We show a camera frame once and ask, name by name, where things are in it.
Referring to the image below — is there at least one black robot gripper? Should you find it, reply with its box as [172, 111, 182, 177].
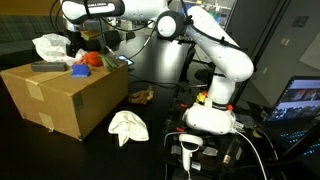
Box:
[66, 31, 83, 57]

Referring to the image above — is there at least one white plastic bag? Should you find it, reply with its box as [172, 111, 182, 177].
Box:
[32, 33, 86, 66]

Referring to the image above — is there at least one plush orange radish toy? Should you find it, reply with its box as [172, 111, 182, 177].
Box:
[79, 50, 120, 71]

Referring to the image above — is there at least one blue sponge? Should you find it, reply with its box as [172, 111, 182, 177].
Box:
[71, 64, 90, 78]

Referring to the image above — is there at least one grey whiteboard eraser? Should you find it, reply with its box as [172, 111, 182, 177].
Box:
[31, 62, 67, 72]

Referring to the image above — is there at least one brown plush animal toy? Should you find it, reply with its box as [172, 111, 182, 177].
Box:
[128, 86, 154, 105]

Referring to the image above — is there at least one white knitted cloth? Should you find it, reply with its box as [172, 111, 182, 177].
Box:
[108, 110, 149, 147]

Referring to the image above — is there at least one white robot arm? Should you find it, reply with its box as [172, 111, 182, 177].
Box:
[60, 0, 254, 104]

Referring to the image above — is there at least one cardboard box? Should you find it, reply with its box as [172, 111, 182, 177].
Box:
[1, 62, 128, 140]

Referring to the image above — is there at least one smartphone on table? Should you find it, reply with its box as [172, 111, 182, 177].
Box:
[117, 55, 134, 66]

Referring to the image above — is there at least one green plaid sofa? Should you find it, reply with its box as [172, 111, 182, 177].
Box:
[0, 15, 65, 55]

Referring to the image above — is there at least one white VR headset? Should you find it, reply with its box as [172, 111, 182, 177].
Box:
[183, 103, 244, 135]

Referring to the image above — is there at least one white VR controller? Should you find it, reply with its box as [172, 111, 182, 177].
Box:
[179, 134, 203, 171]

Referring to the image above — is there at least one open laptop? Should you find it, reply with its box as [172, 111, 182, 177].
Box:
[264, 76, 320, 161]

